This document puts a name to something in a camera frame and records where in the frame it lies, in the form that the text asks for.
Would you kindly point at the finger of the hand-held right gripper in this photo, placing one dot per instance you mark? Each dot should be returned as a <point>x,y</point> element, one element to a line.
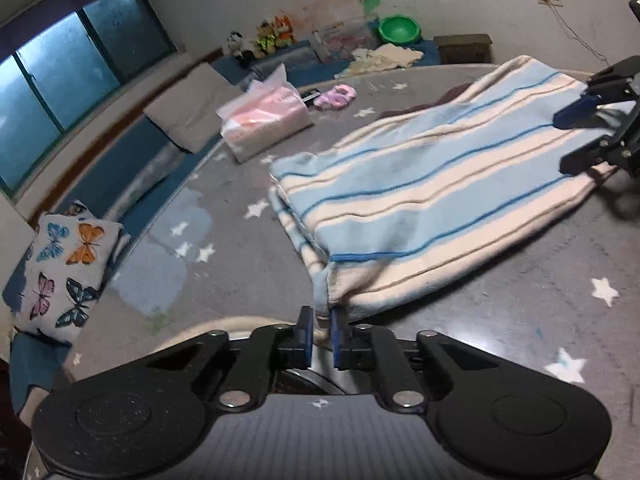
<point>575,112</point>
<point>590,156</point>

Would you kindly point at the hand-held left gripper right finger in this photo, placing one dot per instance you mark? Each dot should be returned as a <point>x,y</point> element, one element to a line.
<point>337,341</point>

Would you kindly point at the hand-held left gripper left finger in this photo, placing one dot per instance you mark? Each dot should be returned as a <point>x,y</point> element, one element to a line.
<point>306,341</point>

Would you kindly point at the blue striped towel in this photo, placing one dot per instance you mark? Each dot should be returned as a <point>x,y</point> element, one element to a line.
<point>425,185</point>

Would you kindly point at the round black induction cooker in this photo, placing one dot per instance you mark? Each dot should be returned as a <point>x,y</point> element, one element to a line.
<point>320,382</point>

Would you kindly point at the brown wooden box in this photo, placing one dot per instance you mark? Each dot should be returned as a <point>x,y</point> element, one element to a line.
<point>462,47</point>

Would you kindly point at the grey star print tablecloth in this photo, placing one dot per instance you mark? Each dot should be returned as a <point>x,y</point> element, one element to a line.
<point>500,320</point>

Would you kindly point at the green plastic bowl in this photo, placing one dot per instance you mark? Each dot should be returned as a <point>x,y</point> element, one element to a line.
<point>400,30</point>

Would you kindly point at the cream cloth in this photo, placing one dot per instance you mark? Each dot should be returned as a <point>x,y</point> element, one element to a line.
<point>387,57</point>

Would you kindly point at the pink white tissue pack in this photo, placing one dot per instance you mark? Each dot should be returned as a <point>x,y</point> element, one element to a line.
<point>270,120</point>

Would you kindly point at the pink purple scrunchie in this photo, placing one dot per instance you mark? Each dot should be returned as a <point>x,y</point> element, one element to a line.
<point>335,97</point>

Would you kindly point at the clear plastic storage box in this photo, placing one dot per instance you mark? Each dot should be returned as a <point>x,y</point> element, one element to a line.
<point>345,37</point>

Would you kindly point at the small black remote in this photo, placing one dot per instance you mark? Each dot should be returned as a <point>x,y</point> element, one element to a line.
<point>310,97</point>

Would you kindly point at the blue sofa bench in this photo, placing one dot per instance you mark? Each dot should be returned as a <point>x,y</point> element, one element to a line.
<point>125,160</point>

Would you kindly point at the butterfly print pillow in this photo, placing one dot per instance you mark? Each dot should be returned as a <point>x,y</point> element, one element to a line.
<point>60,270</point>

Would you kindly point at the grey cushion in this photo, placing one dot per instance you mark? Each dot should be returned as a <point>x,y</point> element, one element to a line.
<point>195,105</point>

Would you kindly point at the orange fox plush toy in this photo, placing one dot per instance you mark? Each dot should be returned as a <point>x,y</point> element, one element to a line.
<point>284,30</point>

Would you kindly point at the panda plush toy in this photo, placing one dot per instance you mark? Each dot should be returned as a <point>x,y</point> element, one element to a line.
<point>240,45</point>

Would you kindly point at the yellow green plush toy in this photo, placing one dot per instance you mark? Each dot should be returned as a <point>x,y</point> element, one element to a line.
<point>266,37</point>

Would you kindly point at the teal framed window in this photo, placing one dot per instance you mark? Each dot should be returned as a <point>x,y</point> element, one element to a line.
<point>75,75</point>

